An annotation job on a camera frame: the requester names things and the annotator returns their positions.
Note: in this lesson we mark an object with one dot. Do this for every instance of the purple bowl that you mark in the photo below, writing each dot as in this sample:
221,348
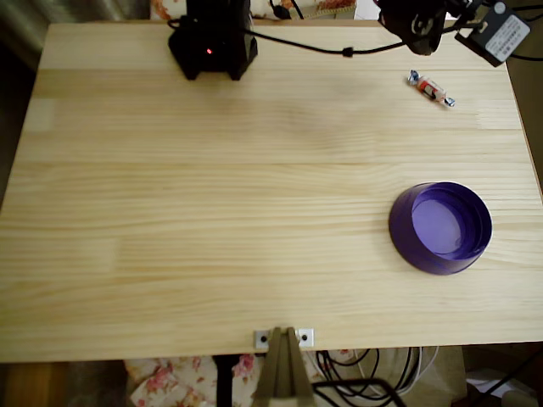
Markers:
437,224

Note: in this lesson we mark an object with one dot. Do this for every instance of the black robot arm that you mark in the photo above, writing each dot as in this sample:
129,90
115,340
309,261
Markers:
216,8

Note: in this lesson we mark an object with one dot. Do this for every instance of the floral fabric with trim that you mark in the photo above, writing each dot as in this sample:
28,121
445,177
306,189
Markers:
331,7

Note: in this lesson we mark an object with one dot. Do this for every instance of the black plug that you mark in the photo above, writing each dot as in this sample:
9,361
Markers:
280,12

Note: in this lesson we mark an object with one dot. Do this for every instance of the floral cloth with red flowers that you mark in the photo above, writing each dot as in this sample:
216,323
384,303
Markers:
169,381

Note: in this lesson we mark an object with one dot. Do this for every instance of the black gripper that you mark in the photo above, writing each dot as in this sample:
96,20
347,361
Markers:
417,31

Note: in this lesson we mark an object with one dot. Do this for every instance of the silver metal bracket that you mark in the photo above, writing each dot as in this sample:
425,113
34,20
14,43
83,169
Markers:
306,337

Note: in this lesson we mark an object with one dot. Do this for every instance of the white candy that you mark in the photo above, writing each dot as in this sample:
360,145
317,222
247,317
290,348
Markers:
429,87

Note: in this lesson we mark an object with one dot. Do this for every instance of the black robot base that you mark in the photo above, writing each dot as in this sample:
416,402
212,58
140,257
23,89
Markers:
212,55

